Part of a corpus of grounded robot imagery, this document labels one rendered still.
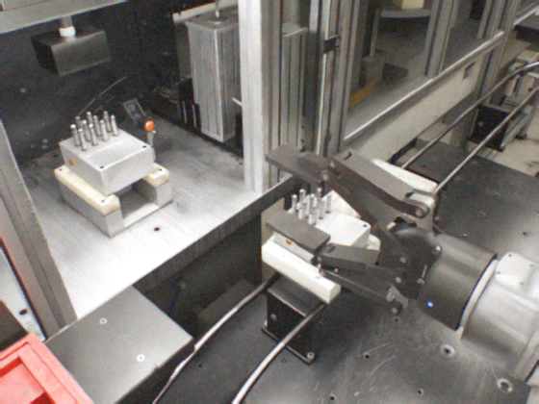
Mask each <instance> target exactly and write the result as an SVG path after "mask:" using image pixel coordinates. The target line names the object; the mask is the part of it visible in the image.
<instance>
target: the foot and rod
mask: <svg viewBox="0 0 539 404"><path fill-rule="evenodd" d="M57 23H58V25H59V29H57V30H53V31H50V32H46V33H43V34H40V35H36V36H32V37H31V42H32V43H33V47H34V50H35V53H36V55H37V58H38V65H39V66H41V67H43V68H44V69H46V70H47V71H49V72H51V73H53V74H55V75H58V76H63V75H65V74H68V73H73V72H76V71H79V70H82V69H85V68H88V67H91V66H94V65H96V64H99V63H103V62H106V61H108V60H110V55H109V51H108V49H109V46H108V42H107V39H106V34H105V31H104V30H99V29H97V28H95V27H92V26H90V25H88V24H87V23H84V22H81V23H77V24H74V25H73V23H72V19H71V15H68V16H65V17H61V18H57Z"/></svg>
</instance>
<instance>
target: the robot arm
mask: <svg viewBox="0 0 539 404"><path fill-rule="evenodd" d="M265 160H266V162H267V163H269V164H272V165H273V166H275V167H277V168H281V169H283V170H285V171H287V172H289V173H291V174H292V175H294V176H295V177H297V178H299V179H301V180H303V181H305V182H307V183H309V184H310V185H312V186H314V187H317V188H321V187H323V186H324V185H325V184H327V185H328V186H329V187H330V188H331V189H333V190H334V191H335V192H336V193H337V194H338V195H339V196H340V197H341V198H342V199H343V200H345V201H346V203H347V204H348V205H349V206H350V207H351V208H352V209H353V210H354V211H355V212H356V213H358V214H359V215H360V216H361V217H362V219H364V220H365V221H366V222H367V223H368V224H370V225H371V227H372V233H373V234H374V235H375V236H376V238H377V239H378V240H379V241H380V243H379V244H380V250H375V249H369V248H364V247H359V246H352V245H346V244H341V243H328V242H329V241H330V238H331V237H330V236H331V235H329V234H327V233H326V232H324V231H323V230H322V229H320V228H318V227H316V226H313V225H311V224H310V223H308V222H306V221H305V220H303V219H301V218H299V217H297V216H295V215H293V214H292V213H290V212H288V211H287V210H285V209H280V210H279V211H278V212H276V213H275V214H273V216H271V217H270V218H269V219H267V220H266V226H268V227H270V229H272V230H273V231H275V232H276V233H278V234H280V235H281V236H283V237H285V238H286V239H288V240H290V241H291V242H293V243H294V244H296V245H297V246H299V247H301V248H302V249H304V250H306V251H307V252H309V253H310V254H311V255H313V257H312V258H311V259H310V263H311V264H312V265H313V266H314V267H316V266H318V265H319V264H321V268H320V269H319V274H320V276H321V277H322V278H324V279H328V280H330V281H332V282H334V283H336V284H338V285H341V286H342V287H344V288H346V289H348V290H352V291H354V292H357V293H359V294H361V295H364V296H366V297H368V298H369V299H371V300H373V301H375V302H377V303H379V304H380V305H381V306H384V307H385V308H386V309H387V310H388V311H390V312H391V313H392V314H394V315H396V316H399V314H400V313H401V312H402V310H403V309H404V308H405V307H406V305H407V304H408V303H410V302H411V300H412V299H413V300H416V301H418V307H419V309H420V311H421V312H422V313H424V314H425V315H428V316H430V317H432V318H434V319H435V320H437V321H438V322H439V323H441V324H443V325H445V326H448V328H449V329H451V330H453V331H455V332H456V331H457V330H458V329H459V328H460V326H461V327H463V331H462V334H461V337H460V341H461V344H462V345H463V346H464V347H466V348H468V349H470V350H472V351H473V352H474V353H476V354H477V355H478V356H480V357H481V358H485V359H486V360H488V361H489V362H490V363H492V364H494V365H495V366H497V367H500V368H502V369H504V370H505V371H507V372H508V373H509V375H510V376H512V377H515V378H518V379H520V380H522V381H523V382H524V381H525V383H526V384H527V385H528V386H531V387H532V389H531V391H530V394H529V397H528V399H527V402H526V404H539V262H536V261H534V260H531V259H530V258H527V257H525V256H523V255H521V254H520V253H517V252H515V251H509V252H507V253H506V254H505V255H504V256H503V257H502V258H501V259H500V261H499V262H498V261H497V257H498V252H496V251H494V250H491V249H488V248H486V247H484V246H481V245H479V244H478V243H476V242H474V241H472V240H469V239H467V238H465V237H453V236H448V235H446V234H445V233H444V232H443V231H441V230H440V229H439V228H438V227H437V226H436V225H435V224H434V223H433V208H434V207H435V206H437V205H438V204H439V197H438V196H437V195H436V194H435V193H433V192H430V191H427V190H423V189H414V188H413V187H411V186H409V185H408V184H406V183H405V182H404V181H402V180H401V179H399V178H398V177H397V176H395V175H393V174H392V173H391V172H389V171H386V170H384V169H383V168H381V167H380V166H378V165H376V164H375V163H373V162H372V161H370V160H368V159H367V158H365V157H363V156H362V155H361V154H360V153H356V152H355V151H353V150H351V149H350V148H347V147H346V148H344V150H342V151H341V152H338V153H336V154H335V155H333V156H332V157H331V158H329V159H326V158H325V157H323V156H321V155H318V154H316V153H314V152H312V151H305V152H301V151H299V150H295V149H293V148H292V147H290V146H288V145H286V144H282V145H280V146H279V147H277V148H275V149H274V150H271V151H270V152H269V153H267V154H266V155H265ZM338 176H341V177H340V178H339V177H338ZM410 219H413V220H415V221H416V222H412V221H410ZM391 223H395V224H394V225H392V227H391V228H390V229H389V230H388V229H387V226H388V225H389V224H391ZM336 268H337V269H338V271H337V272H335V271H334V270H335V269H336Z"/></svg>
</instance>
